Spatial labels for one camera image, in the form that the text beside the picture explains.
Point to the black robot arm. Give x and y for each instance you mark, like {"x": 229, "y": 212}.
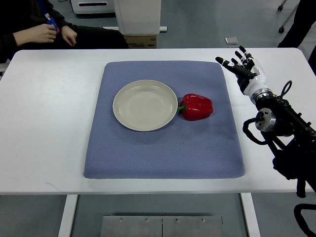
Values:
{"x": 289, "y": 137}

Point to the white table leg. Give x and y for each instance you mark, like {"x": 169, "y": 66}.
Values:
{"x": 250, "y": 215}
{"x": 68, "y": 216}

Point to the white machine column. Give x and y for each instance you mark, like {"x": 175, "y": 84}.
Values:
{"x": 137, "y": 17}

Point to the small grey floor plate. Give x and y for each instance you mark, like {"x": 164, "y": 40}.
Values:
{"x": 231, "y": 41}

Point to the dark-clothed person at right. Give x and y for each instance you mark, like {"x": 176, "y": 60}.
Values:
{"x": 304, "y": 18}

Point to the person in dark clothes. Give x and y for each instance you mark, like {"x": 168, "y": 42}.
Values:
{"x": 23, "y": 27}

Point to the cardboard box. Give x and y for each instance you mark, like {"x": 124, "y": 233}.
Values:
{"x": 141, "y": 41}

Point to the beige round plate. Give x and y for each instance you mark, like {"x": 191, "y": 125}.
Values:
{"x": 145, "y": 105}

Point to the white table right leg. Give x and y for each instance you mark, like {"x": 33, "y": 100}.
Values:
{"x": 250, "y": 215}

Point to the white appliance with slot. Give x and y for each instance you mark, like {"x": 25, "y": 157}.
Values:
{"x": 92, "y": 6}

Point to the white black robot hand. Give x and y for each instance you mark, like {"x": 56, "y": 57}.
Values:
{"x": 250, "y": 76}

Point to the red bell pepper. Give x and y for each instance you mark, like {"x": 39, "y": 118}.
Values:
{"x": 195, "y": 107}

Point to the white table left leg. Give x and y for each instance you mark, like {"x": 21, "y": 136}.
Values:
{"x": 68, "y": 216}

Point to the blue textured mat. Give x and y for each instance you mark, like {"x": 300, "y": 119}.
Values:
{"x": 168, "y": 146}

